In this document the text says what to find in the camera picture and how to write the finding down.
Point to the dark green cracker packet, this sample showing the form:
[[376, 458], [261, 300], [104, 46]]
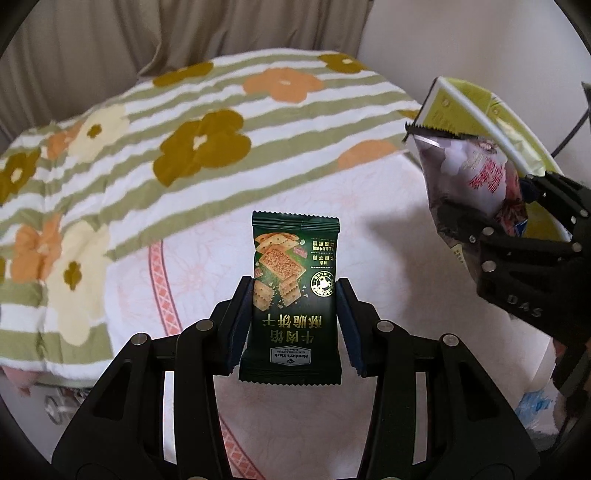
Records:
[[293, 277]]

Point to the beige curtain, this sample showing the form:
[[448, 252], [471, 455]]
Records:
[[184, 32]]

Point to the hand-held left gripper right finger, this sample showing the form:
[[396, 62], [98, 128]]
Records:
[[349, 323]]

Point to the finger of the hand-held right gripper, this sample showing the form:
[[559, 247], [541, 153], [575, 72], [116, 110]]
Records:
[[461, 226], [558, 189]]

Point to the light blue wrapper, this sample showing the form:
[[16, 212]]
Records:
[[538, 408]]

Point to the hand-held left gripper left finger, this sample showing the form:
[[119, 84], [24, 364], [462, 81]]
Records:
[[238, 323]]

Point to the green cardboard box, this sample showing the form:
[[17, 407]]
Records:
[[466, 110]]

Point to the striped floral blanket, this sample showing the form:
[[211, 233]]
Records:
[[138, 115]]

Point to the silver red and blue snack packet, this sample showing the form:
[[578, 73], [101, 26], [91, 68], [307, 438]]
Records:
[[466, 175]]

